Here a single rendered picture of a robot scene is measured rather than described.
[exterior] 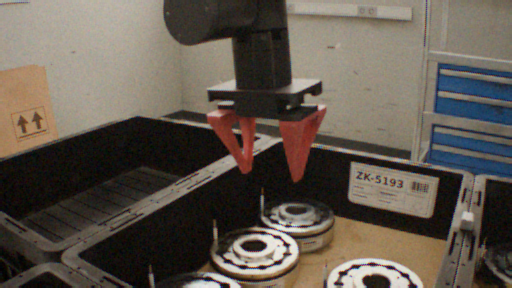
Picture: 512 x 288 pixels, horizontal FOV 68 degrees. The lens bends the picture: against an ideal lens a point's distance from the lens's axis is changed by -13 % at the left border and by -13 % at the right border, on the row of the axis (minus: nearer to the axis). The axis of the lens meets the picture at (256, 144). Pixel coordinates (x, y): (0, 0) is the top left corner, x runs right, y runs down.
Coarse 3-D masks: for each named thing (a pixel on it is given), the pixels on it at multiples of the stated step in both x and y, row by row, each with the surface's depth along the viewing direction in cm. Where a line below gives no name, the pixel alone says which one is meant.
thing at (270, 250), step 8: (240, 240) 49; (248, 240) 49; (256, 240) 49; (264, 240) 49; (240, 248) 47; (272, 248) 47; (240, 256) 46; (248, 256) 45; (256, 256) 45; (264, 256) 46
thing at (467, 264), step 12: (480, 180) 48; (492, 180) 49; (504, 180) 48; (480, 192) 45; (480, 204) 42; (480, 216) 40; (480, 228) 37; (468, 240) 35; (468, 252) 33; (468, 264) 32; (456, 276) 30; (468, 276) 30
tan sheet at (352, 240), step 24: (336, 216) 62; (336, 240) 55; (360, 240) 55; (384, 240) 55; (408, 240) 54; (432, 240) 54; (312, 264) 50; (336, 264) 50; (408, 264) 49; (432, 264) 49
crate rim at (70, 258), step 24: (264, 144) 62; (312, 144) 62; (432, 168) 53; (192, 192) 47; (144, 216) 41; (456, 216) 40; (96, 240) 36; (456, 240) 35; (72, 264) 32; (456, 264) 32
